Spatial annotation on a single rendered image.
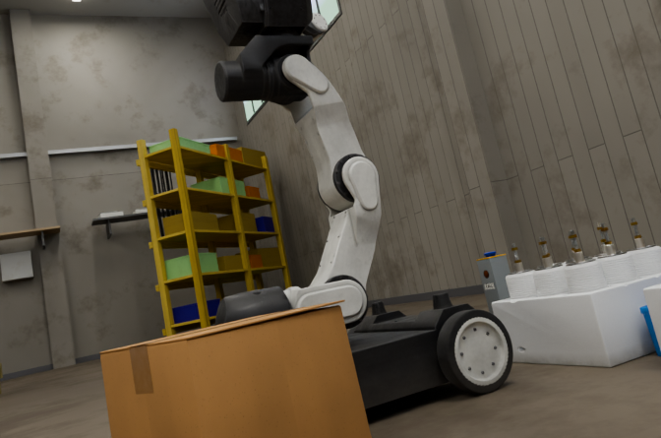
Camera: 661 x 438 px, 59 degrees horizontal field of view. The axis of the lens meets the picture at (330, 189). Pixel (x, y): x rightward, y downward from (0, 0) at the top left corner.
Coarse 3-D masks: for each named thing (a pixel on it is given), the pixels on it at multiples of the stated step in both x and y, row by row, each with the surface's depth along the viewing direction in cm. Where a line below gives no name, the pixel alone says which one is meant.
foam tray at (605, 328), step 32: (608, 288) 145; (640, 288) 149; (512, 320) 169; (544, 320) 158; (576, 320) 147; (608, 320) 143; (640, 320) 147; (544, 352) 159; (576, 352) 149; (608, 352) 140; (640, 352) 144
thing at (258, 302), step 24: (264, 288) 152; (240, 312) 142; (264, 312) 144; (384, 312) 183; (432, 312) 151; (456, 312) 149; (360, 336) 170; (384, 336) 156; (408, 336) 143; (432, 336) 144; (360, 360) 135; (384, 360) 137; (408, 360) 140; (432, 360) 143; (360, 384) 134; (384, 384) 136; (408, 384) 138; (432, 384) 141
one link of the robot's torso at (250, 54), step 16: (256, 48) 161; (272, 48) 164; (288, 48) 174; (304, 48) 173; (224, 64) 158; (240, 64) 160; (256, 64) 160; (224, 80) 158; (240, 80) 158; (256, 80) 160; (272, 80) 162; (224, 96) 160; (240, 96) 161; (256, 96) 164
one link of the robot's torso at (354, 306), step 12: (288, 288) 155; (300, 288) 148; (312, 288) 149; (324, 288) 150; (336, 288) 151; (348, 288) 152; (360, 288) 154; (288, 300) 150; (300, 300) 146; (312, 300) 147; (324, 300) 148; (336, 300) 150; (348, 300) 151; (360, 300) 153; (348, 312) 150; (360, 312) 153
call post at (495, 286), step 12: (480, 264) 193; (492, 264) 188; (504, 264) 190; (480, 276) 194; (492, 276) 188; (504, 276) 189; (492, 288) 189; (504, 288) 188; (492, 300) 190; (492, 312) 190
